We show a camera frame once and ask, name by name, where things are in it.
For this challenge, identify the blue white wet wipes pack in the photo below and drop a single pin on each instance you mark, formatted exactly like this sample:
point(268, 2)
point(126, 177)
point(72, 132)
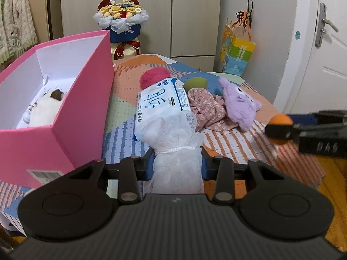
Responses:
point(160, 100)

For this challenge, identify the green ball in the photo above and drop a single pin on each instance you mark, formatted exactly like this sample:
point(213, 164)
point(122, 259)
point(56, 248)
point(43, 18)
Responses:
point(196, 82)

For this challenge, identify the purple plush toy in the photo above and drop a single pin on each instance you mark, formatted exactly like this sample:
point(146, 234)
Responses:
point(240, 105)

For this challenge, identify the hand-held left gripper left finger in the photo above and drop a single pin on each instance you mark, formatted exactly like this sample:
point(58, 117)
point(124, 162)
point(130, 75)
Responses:
point(150, 166)

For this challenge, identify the white plush toy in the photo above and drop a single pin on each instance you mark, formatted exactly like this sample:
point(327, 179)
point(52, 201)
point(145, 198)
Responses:
point(43, 111)

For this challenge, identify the beige wardrobe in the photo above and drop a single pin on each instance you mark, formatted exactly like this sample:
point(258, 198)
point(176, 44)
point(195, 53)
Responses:
point(189, 19)

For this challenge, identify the orange ribbon bundle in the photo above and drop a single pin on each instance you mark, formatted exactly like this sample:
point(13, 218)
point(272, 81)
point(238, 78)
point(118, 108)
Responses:
point(242, 19)

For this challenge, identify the white mesh bath sponge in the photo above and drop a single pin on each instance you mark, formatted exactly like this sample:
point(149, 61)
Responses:
point(176, 168)

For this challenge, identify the white door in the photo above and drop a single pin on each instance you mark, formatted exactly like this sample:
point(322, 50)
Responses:
point(333, 67)

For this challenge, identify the black loop on hook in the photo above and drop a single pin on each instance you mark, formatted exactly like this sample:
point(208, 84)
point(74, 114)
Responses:
point(250, 3)

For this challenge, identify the round blue sticker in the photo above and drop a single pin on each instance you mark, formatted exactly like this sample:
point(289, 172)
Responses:
point(298, 35)

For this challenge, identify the pink floral cloth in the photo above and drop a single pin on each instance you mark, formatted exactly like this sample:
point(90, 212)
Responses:
point(206, 108)

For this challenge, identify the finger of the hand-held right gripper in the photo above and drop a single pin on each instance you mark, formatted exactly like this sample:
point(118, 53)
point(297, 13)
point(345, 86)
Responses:
point(302, 119)
point(282, 131)

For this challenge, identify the orange ball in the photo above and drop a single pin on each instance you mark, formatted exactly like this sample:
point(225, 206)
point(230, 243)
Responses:
point(282, 119)

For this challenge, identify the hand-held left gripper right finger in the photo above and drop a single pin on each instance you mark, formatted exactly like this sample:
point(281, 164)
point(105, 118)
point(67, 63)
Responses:
point(209, 165)

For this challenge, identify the pink cardboard box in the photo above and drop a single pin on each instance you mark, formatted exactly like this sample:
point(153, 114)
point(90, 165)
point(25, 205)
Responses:
point(81, 113)

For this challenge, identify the pink fluffy ball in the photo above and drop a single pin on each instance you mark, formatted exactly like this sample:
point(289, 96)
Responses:
point(154, 77)

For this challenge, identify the yellow flower bouquet blue wrap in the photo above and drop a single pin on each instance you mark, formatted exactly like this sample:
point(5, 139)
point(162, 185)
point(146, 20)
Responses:
point(122, 13)

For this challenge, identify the white fluffy robe green trim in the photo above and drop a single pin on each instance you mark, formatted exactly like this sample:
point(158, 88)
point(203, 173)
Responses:
point(16, 19)

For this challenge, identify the colourful paper gift bag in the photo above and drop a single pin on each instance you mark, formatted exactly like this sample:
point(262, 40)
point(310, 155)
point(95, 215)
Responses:
point(238, 57)

